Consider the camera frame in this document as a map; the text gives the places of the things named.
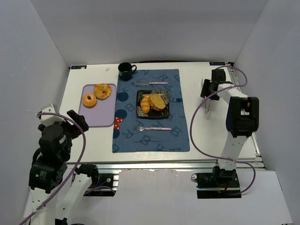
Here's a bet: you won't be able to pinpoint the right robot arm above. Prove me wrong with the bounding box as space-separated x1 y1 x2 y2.
200 66 259 182

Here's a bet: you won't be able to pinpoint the metal tongs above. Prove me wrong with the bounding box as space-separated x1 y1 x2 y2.
200 79 211 114

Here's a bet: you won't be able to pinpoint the pink-handled table knife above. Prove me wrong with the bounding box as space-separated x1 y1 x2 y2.
132 82 168 85

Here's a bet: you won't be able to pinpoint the blue letter-print placemat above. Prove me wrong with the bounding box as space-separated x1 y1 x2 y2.
112 69 190 153

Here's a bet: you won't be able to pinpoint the dark blue mug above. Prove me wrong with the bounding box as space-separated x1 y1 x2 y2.
118 62 137 81

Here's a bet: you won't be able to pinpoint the black floral square plate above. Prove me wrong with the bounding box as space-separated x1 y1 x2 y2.
136 90 170 119

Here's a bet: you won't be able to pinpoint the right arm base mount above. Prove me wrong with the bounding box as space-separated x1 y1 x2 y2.
191 166 241 199

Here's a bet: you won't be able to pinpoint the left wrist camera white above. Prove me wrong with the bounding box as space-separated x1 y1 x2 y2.
36 103 65 127

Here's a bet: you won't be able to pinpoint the lavender plastic tray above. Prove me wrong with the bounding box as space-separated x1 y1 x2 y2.
78 83 117 128

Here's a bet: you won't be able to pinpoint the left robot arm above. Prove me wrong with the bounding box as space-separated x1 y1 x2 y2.
21 109 99 225

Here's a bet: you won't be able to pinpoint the corner label sticker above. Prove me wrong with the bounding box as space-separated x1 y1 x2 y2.
70 65 87 69
209 61 225 66

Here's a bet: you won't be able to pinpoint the striped croissant bread roll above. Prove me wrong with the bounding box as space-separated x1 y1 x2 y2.
140 94 150 114

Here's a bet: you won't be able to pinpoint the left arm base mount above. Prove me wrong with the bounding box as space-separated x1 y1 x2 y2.
72 164 116 197

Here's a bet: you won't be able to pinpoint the pink-handled fork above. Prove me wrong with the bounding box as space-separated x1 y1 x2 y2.
134 126 172 131

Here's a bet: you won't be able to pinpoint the right corner label sticker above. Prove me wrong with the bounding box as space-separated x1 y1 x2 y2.
209 61 225 66

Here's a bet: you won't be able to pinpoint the round glazed donut bread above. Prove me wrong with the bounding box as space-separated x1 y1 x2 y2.
82 93 97 108

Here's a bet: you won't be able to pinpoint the twisted bagel bread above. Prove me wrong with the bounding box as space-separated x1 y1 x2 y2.
93 83 112 100

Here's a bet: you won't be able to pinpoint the left corner label sticker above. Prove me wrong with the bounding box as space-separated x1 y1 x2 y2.
70 65 87 69

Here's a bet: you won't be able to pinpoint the brown bread slice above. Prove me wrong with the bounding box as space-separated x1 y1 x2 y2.
148 94 166 111

